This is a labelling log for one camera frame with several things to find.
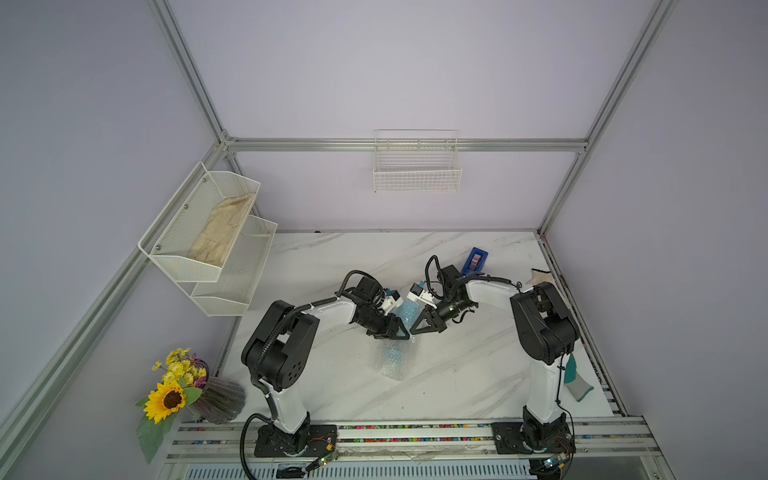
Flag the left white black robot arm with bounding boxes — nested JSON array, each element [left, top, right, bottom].
[[241, 277, 410, 435]]

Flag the aluminium front rail frame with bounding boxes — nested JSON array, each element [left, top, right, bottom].
[[159, 416, 675, 479]]

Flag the white cotton work glove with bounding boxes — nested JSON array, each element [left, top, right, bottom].
[[528, 268, 556, 286]]

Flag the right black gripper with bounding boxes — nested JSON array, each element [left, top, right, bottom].
[[410, 295, 472, 334]]

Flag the clear bubble wrap sheet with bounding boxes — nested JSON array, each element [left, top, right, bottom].
[[371, 299, 422, 381]]

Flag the beige glove in shelf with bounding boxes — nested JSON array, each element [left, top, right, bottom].
[[188, 193, 256, 267]]

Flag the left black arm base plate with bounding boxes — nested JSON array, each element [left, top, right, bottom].
[[252, 424, 338, 458]]

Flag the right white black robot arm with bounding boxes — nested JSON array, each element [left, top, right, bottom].
[[410, 267, 580, 454]]

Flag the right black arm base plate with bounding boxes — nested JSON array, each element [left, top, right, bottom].
[[491, 419, 575, 455]]

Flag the artificial sunflower bouquet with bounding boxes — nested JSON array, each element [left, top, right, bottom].
[[136, 348, 209, 464]]

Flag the green rubber glove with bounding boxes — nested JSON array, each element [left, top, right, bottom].
[[563, 354, 579, 388]]

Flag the blue tape dispenser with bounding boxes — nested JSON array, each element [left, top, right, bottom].
[[461, 247, 488, 275]]

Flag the white wire wall basket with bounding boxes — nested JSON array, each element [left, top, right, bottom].
[[373, 129, 463, 193]]

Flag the white two-tier mesh shelf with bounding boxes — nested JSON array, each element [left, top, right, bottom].
[[138, 168, 277, 317]]

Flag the blue plastic wine glass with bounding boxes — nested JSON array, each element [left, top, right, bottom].
[[387, 299, 422, 363]]

